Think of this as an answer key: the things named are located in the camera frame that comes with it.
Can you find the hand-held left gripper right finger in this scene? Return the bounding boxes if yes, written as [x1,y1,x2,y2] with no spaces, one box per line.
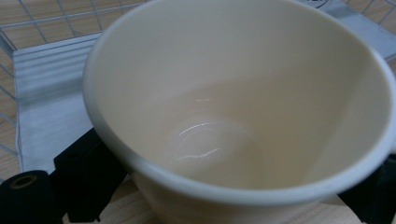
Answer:
[337,153,396,224]

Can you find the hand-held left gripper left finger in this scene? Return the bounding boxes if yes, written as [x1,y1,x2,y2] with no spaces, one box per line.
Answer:
[53,126,128,224]

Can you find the white wire shelf rack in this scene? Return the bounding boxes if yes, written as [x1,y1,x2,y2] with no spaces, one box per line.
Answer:
[0,0,396,185]

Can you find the cream ceramic mug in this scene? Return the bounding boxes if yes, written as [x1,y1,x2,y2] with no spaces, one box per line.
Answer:
[82,0,396,224]

